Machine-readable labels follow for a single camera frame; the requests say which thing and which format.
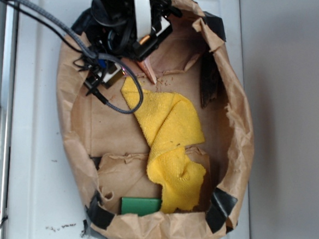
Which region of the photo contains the orange spiral conch shell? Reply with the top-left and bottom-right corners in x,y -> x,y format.
136,56 -> 157,84

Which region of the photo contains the yellow microfiber cloth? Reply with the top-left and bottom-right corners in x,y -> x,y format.
135,89 -> 206,214

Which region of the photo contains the dark wood bark piece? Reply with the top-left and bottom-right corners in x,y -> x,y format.
200,52 -> 220,108

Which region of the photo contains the green flat block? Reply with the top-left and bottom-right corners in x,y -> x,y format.
121,197 -> 162,217

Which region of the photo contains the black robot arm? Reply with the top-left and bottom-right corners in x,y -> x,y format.
4,0 -> 181,61

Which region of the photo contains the aluminium frame rail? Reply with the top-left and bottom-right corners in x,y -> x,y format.
0,0 -> 19,239

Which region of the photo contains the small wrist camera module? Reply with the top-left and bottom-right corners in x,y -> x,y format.
84,61 -> 125,89

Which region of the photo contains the brown paper bag bin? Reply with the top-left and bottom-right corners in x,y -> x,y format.
56,0 -> 254,239

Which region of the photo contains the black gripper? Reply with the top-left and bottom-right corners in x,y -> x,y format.
72,0 -> 173,61

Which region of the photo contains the grey braided cable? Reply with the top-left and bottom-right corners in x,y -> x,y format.
0,0 -> 151,116

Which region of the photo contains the white flat ribbon cable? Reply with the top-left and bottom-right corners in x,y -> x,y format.
127,0 -> 154,42

